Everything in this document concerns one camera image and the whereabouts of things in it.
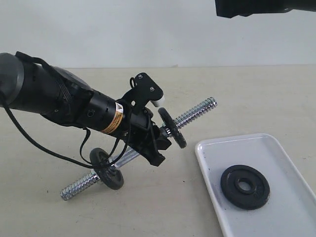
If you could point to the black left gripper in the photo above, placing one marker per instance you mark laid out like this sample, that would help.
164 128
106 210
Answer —
139 131

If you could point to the chrome dumbbell bar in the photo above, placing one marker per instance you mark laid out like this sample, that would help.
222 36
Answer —
92 178

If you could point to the black weight plate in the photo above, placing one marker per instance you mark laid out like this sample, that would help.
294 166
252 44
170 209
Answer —
245 187

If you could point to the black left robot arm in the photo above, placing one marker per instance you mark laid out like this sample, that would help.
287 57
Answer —
32 85

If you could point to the black plate far end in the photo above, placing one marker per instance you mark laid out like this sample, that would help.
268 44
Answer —
171 125

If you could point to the black plate end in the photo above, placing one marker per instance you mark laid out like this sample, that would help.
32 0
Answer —
110 176
171 125

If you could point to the black plate near end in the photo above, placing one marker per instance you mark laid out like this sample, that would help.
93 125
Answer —
110 176

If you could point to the white rectangular tray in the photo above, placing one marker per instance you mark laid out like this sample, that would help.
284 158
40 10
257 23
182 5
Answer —
291 208

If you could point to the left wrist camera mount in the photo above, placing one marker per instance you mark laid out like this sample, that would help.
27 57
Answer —
143 90

